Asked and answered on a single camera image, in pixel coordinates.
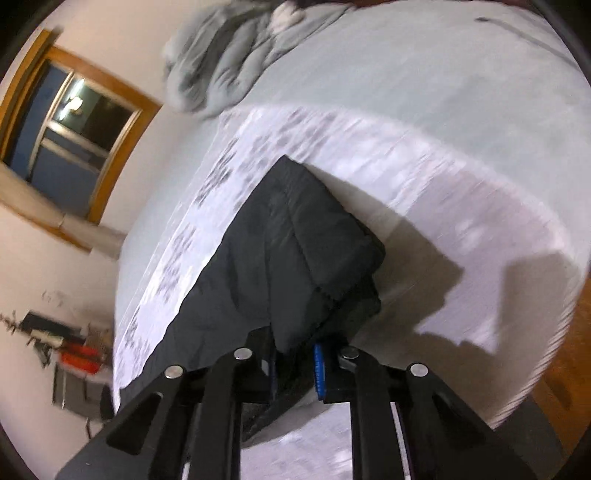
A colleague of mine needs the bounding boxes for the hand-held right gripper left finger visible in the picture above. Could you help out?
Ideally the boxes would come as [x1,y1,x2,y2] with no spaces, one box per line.
[55,327,279,480]

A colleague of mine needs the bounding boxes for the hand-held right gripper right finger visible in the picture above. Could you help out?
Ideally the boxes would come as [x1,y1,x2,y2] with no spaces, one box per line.
[312,342,539,480]

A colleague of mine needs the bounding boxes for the black pants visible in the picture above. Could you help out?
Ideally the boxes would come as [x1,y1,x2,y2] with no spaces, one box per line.
[117,154,387,448]

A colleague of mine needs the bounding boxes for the white patterned bed sheet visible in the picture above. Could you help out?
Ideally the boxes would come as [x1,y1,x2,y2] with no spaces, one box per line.
[112,106,578,480]

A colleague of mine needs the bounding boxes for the cluttered small table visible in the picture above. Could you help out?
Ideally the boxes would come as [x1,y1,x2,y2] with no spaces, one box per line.
[21,310,116,423]

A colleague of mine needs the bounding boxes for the wooden framed window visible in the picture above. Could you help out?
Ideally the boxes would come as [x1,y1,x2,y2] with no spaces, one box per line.
[0,28,163,226]

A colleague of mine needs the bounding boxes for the grey quilted blanket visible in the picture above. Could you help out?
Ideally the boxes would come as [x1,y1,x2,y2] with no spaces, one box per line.
[161,0,352,120]

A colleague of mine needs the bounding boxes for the pale green bed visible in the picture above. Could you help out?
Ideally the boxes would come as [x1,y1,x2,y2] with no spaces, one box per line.
[113,0,591,430]

